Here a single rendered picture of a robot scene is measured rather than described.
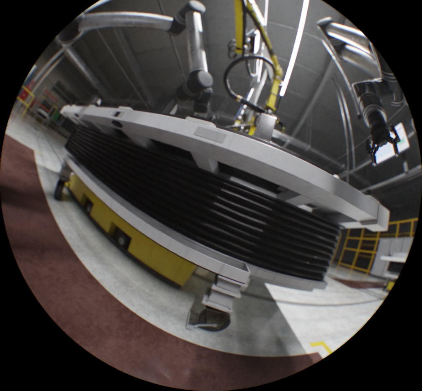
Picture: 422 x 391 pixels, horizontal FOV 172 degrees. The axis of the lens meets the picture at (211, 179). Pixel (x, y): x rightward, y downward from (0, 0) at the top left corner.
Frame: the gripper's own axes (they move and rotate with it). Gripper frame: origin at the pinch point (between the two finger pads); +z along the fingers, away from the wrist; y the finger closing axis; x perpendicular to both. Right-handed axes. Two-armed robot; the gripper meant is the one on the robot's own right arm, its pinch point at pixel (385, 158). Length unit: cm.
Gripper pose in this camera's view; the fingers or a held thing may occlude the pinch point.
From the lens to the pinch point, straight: 54.9
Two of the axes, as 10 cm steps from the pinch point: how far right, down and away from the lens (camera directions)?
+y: 0.3, -2.1, -9.8
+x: 9.2, 4.0, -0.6
